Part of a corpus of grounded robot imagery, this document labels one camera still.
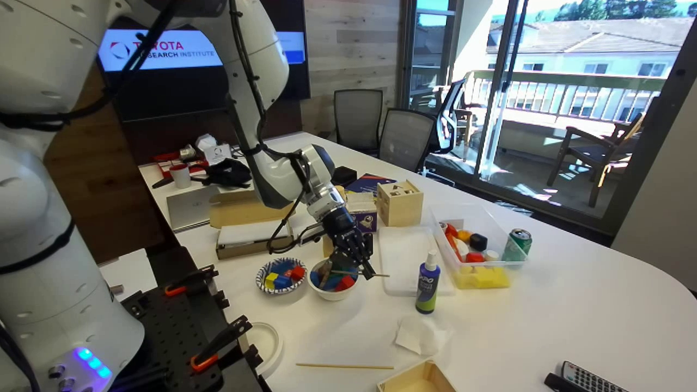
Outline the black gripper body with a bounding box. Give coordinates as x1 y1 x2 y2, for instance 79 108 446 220
322 206 375 257

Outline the white bowl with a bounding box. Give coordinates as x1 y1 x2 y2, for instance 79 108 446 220
305 257 364 304

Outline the bowl with red blue items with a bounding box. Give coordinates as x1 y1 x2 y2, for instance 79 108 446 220
254 257 308 299

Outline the blue book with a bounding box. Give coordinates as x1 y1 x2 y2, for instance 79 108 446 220
345 173 398 194

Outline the wooden shape sorter box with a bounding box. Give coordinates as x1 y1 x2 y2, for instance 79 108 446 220
375 178 425 230

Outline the small black box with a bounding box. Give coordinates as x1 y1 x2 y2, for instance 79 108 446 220
331 164 359 188

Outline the blue glue bottle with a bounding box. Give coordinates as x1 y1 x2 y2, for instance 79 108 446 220
414 251 445 317

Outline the white tissue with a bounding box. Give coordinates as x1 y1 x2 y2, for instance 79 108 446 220
392 312 448 359

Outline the orange block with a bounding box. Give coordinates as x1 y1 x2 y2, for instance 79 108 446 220
442 224 470 248

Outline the flat white box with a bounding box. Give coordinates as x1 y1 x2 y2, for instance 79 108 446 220
214 218 295 262

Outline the mesh office chair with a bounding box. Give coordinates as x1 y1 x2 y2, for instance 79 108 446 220
377 108 438 173

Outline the brown cardboard box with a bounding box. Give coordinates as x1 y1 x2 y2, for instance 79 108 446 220
206 183 292 230

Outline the grey office chair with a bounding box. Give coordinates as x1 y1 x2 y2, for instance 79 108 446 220
331 88 387 154

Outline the open wooden tray box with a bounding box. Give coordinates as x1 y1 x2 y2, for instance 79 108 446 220
377 357 457 392

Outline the black bag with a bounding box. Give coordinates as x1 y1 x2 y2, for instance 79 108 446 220
205 160 254 191

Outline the clear plastic bin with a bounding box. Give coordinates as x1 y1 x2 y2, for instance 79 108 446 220
430 210 535 292

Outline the teal can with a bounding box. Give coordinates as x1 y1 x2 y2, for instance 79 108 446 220
499 226 534 267

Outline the black orange clamp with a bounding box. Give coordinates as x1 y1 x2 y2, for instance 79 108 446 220
189 314 256 374
160 263 219 300

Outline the white crumpled item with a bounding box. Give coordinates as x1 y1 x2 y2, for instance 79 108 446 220
194 130 233 167

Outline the black office chair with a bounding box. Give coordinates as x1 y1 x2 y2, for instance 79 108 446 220
433 75 470 154

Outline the small white cup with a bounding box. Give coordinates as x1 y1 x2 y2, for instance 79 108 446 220
170 165 191 191

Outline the red flat item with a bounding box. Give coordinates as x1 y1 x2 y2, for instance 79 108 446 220
153 150 214 183

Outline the wooden patio chair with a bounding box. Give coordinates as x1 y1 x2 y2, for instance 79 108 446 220
546 93 659 210

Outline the balcony railing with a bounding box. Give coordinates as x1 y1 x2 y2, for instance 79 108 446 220
464 68 671 140

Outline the white tape ring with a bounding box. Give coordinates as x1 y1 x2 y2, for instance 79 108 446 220
241 321 288 380

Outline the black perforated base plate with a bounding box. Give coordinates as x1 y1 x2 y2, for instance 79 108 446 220
117 242 270 392

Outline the wall television screen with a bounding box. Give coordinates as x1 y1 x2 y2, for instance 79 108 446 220
95 0 311 105

